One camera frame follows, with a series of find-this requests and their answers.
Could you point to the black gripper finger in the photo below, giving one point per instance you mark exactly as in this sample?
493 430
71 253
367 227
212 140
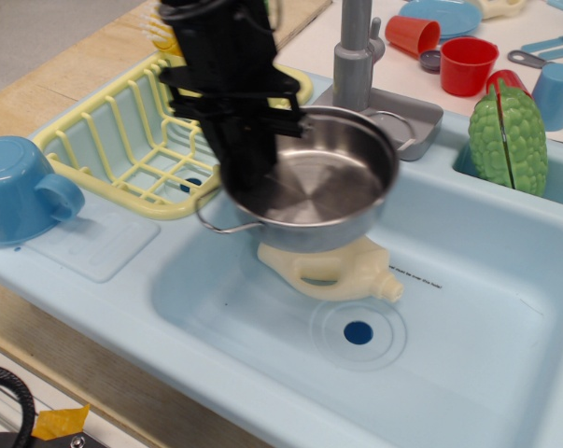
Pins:
250 152
218 133

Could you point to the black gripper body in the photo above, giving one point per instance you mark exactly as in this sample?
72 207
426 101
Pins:
229 72

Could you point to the stainless steel pot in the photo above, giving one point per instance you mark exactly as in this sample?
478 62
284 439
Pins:
328 186

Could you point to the yellow drying rack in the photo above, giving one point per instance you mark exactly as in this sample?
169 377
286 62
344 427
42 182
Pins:
124 143

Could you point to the light blue toy sink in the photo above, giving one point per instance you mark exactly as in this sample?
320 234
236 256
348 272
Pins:
470 356

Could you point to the orange dish brush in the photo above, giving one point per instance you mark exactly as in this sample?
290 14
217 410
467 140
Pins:
157 31

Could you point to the cream detergent bottle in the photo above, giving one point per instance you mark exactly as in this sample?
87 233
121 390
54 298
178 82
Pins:
352 272

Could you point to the grey toy faucet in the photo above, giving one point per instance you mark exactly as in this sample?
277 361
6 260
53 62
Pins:
356 70

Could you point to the red cup lying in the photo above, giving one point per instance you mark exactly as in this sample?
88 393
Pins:
413 35

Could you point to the small grey lid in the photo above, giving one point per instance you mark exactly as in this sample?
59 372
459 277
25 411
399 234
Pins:
430 60

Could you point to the blue upside-down mug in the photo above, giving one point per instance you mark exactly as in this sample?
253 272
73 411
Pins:
33 198

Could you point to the blue plate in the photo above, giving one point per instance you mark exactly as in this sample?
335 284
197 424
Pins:
455 18

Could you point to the red cup upright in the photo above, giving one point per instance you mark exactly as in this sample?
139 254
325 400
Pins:
466 63

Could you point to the green bumpy toy vegetable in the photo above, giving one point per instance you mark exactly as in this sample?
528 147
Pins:
507 140

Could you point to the cream toy object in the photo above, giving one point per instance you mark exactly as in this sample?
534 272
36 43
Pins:
492 9

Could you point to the red cup behind vegetable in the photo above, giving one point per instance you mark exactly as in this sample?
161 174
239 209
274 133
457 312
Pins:
508 78

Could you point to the grey measuring spoon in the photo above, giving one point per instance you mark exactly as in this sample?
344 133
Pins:
527 59

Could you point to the blue cup upside-down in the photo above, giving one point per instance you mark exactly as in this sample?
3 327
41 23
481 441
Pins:
548 96

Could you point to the blue spatula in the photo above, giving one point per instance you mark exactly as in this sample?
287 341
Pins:
544 45

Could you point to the orange tape piece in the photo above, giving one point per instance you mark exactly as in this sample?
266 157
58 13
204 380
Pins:
54 424

